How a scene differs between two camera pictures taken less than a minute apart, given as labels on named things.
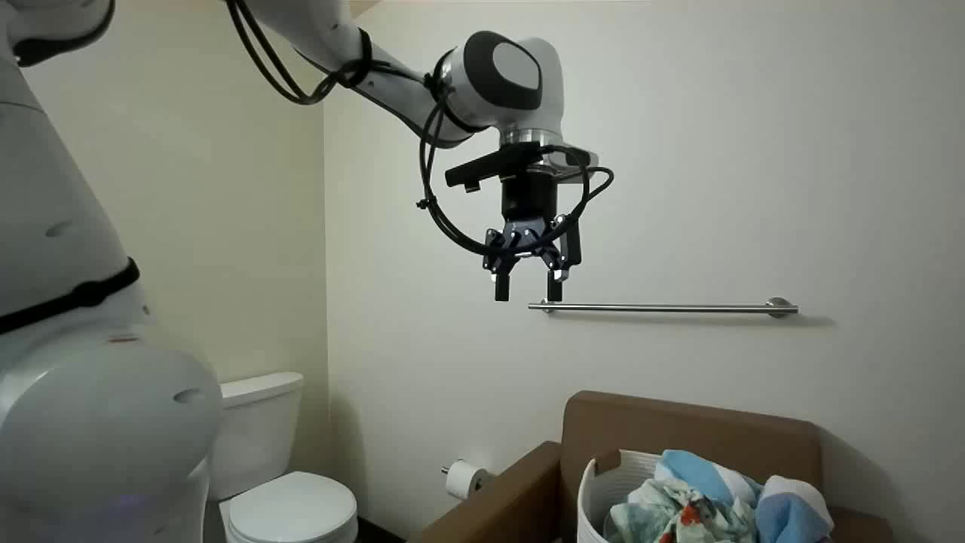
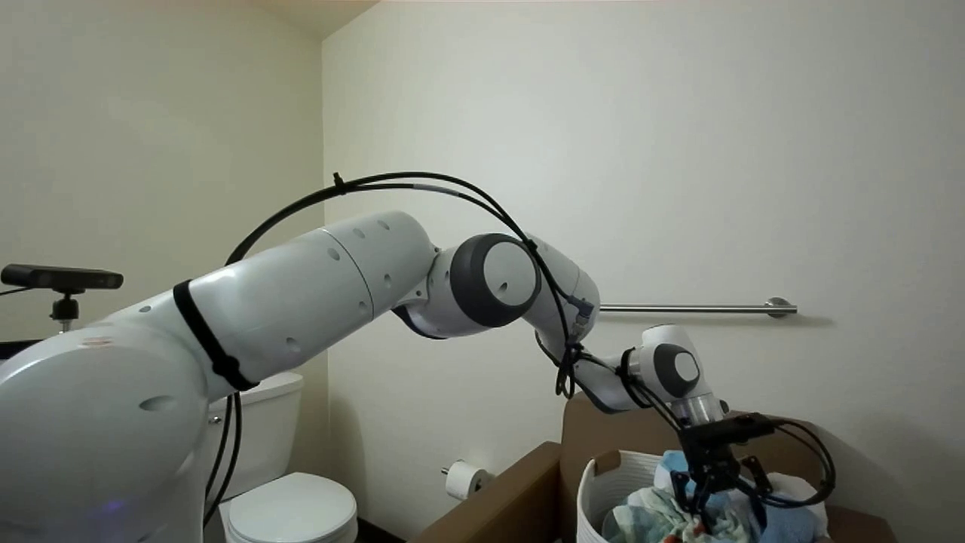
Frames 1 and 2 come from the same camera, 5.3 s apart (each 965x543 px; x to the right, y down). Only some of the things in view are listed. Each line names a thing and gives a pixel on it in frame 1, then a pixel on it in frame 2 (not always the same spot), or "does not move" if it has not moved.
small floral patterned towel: x=665 y=514 does not move
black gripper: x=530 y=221 → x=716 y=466
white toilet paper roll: x=465 y=479 does not move
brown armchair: x=539 y=495 does not move
